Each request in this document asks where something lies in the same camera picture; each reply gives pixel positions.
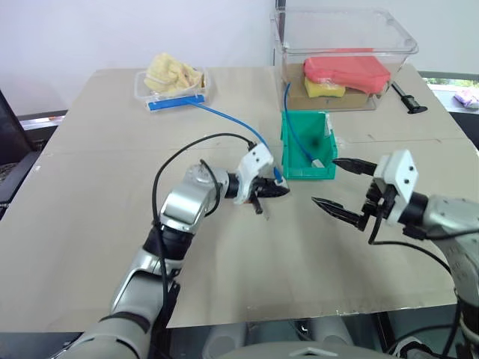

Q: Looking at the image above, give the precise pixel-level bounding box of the black clamp tool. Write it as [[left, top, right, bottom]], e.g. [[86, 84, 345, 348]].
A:
[[391, 82, 429, 114]]

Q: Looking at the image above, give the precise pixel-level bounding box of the black furniture piece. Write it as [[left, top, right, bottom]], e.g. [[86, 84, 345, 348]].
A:
[[0, 88, 69, 221]]

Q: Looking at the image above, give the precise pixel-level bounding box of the yellow sponge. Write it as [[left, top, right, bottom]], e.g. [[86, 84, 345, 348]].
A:
[[303, 76, 347, 99]]

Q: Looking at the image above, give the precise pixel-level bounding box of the red sponge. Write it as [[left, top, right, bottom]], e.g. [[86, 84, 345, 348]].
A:
[[302, 55, 392, 93]]

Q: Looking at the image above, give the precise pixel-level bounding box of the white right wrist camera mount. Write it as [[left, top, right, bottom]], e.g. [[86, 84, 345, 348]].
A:
[[373, 149, 420, 227]]

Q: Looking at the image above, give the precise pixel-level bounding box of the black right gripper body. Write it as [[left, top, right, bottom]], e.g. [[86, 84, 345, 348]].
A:
[[358, 178, 394, 231]]

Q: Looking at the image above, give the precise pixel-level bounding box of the small clear plastic container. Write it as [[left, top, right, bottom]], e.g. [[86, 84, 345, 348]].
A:
[[134, 67, 213, 112]]

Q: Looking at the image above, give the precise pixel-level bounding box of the pink soft item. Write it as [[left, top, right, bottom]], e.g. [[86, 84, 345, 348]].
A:
[[454, 88, 479, 110]]

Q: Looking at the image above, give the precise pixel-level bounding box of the green plastic bin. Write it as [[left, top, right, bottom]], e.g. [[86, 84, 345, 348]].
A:
[[280, 110, 338, 180]]

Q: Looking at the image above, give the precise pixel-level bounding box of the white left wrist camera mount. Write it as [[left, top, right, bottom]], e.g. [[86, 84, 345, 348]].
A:
[[234, 144, 275, 205]]

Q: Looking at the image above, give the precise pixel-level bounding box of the large clear plastic bin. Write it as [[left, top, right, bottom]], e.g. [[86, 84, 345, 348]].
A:
[[269, 6, 419, 112]]

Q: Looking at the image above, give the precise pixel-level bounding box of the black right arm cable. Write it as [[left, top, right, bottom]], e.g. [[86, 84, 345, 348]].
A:
[[368, 207, 465, 356]]

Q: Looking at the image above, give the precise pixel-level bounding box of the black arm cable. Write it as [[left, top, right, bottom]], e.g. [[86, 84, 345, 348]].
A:
[[368, 207, 465, 356], [151, 133, 260, 300]]

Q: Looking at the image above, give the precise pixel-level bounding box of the blue tape strip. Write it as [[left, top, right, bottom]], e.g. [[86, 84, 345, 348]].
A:
[[147, 93, 207, 112]]

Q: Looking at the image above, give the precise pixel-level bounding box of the yellow crumpled cloth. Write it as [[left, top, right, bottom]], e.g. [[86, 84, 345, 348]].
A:
[[144, 52, 209, 99]]

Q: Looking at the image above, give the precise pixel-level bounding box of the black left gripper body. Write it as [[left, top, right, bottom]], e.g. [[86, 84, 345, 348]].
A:
[[246, 178, 268, 217]]

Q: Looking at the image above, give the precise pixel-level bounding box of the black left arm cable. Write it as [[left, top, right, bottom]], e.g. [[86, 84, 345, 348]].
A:
[[151, 133, 260, 300]]

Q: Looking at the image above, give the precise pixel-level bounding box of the silver robot torso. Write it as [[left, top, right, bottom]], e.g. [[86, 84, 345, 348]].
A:
[[224, 337, 387, 359]]

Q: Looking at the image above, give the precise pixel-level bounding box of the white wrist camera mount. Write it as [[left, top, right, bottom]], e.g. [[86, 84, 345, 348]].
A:
[[373, 149, 420, 227], [234, 144, 275, 205]]

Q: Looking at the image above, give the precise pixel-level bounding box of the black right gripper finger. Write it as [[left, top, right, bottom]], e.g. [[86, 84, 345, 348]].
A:
[[311, 196, 366, 230], [332, 157, 377, 177]]

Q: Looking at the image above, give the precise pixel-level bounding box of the blue network cable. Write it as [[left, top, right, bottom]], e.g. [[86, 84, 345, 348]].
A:
[[283, 82, 325, 168], [192, 102, 282, 184]]

